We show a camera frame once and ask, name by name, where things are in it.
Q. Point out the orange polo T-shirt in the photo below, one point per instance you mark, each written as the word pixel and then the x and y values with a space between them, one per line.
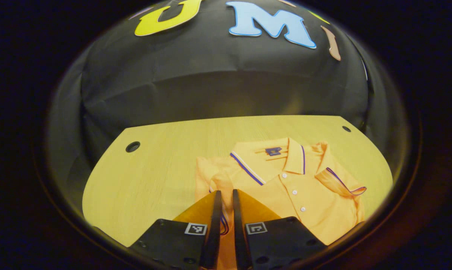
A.
pixel 308 187

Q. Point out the black backdrop cloth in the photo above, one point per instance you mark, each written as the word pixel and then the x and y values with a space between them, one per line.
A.
pixel 218 82

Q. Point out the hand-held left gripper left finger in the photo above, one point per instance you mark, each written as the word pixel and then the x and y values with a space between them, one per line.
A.
pixel 214 232

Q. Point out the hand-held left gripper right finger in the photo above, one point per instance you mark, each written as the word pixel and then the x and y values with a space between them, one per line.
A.
pixel 238 232

